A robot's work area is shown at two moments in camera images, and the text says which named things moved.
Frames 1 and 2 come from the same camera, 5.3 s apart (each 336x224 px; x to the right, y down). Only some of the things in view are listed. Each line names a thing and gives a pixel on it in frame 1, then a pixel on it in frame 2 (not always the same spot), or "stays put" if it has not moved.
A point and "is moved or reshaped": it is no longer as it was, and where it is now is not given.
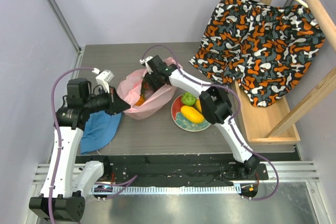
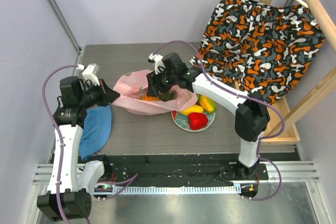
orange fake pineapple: (142, 97) → (165, 96)
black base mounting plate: (142, 170) stays put
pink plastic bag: (129, 87) is moved or reshaped
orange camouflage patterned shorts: (268, 50) stays put
